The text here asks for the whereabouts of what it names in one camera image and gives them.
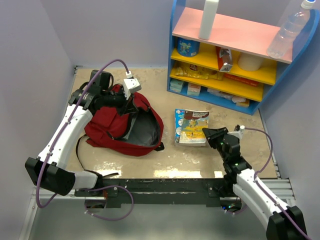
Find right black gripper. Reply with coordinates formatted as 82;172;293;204
202;127;229;162

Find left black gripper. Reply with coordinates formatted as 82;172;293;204
101;85;139;117

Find red backpack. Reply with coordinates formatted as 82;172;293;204
69;82;165;157

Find book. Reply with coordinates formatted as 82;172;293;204
174;108;210;147

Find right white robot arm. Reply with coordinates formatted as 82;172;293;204
202;125;309;240

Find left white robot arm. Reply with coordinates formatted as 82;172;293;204
25;70;141;196

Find teal tissue pack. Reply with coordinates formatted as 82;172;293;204
169;78;185;93

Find pink tissue pack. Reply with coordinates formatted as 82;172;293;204
187;82;201;97

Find yellow snack bag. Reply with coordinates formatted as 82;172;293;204
173;61;224;80

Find white wrapped packs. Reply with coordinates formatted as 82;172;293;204
207;88;250;108

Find red flat box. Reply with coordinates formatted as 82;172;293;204
224;73;259;87

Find blue wooden shelf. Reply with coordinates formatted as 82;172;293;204
167;0;320;115

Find blue round tin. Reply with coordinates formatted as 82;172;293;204
177;37;200;57

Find white paper roll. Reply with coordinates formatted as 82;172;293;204
237;52;264;72

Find red snack box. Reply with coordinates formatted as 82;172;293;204
216;46;233;73

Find white bottle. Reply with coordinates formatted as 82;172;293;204
198;0;219;40

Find clear plastic water bottle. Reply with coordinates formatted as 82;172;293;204
266;0;316;59

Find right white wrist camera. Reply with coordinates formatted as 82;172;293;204
228;124;246;140

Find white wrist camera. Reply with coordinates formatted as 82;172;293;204
123;78;142;100
228;124;246;140

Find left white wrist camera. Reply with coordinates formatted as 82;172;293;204
123;78;142;100

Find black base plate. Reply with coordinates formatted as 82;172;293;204
74;177;252;209

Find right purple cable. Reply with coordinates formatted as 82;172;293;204
224;126;313;240

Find aluminium rail frame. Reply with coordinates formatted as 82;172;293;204
18;65;307;240

